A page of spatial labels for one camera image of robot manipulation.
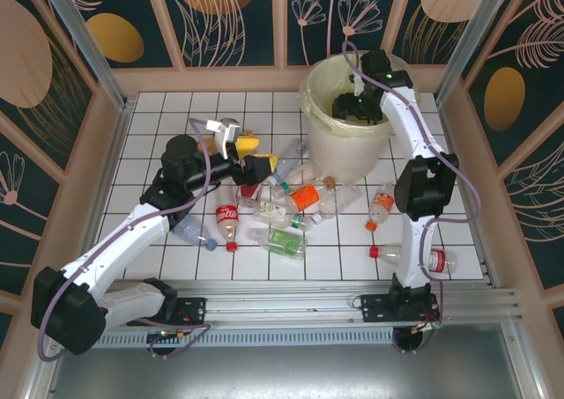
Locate cola bottle red cap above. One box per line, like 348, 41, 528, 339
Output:
214, 203, 242, 253

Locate white label bottle green cap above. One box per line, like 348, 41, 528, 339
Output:
252, 199, 315, 233

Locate red label bottle red cap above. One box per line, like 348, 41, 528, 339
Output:
368, 243, 460, 276

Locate clear bottle white cap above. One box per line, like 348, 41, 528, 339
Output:
310, 183, 363, 225

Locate aluminium side rail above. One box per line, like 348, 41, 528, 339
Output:
435, 94, 501, 291
65, 99, 136, 294

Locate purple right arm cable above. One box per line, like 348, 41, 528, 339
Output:
342, 41, 482, 329

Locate slotted grey cable duct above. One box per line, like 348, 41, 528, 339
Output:
61, 330, 397, 348

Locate amber bottle red label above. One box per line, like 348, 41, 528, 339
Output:
239, 181, 262, 201

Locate grey metal floor plate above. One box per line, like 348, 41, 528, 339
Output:
43, 323, 537, 399

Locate white plastic bin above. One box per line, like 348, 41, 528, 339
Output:
306, 53, 393, 183

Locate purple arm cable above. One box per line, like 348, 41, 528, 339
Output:
342, 41, 482, 329
36, 116, 217, 363

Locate clear bluish plastic bottle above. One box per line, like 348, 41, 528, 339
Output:
263, 137, 310, 187

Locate yellowish clear bin liner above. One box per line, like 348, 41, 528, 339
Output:
299, 51, 423, 138

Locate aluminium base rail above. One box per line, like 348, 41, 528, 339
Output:
43, 279, 523, 329

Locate orange label plastic bottle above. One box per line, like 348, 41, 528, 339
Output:
284, 176, 338, 213

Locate clear bottle blue cap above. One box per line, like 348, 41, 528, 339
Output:
170, 215, 219, 253

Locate aluminium corner post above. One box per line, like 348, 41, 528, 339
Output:
34, 0, 130, 110
434, 0, 515, 106

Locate clear bottle green label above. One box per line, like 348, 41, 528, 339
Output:
248, 226, 308, 262

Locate orange cap plastic bottle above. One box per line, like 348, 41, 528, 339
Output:
364, 181, 397, 233

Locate small controller board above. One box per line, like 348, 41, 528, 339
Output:
146, 327, 189, 344
412, 317, 443, 333

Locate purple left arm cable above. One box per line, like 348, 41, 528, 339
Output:
36, 116, 217, 363

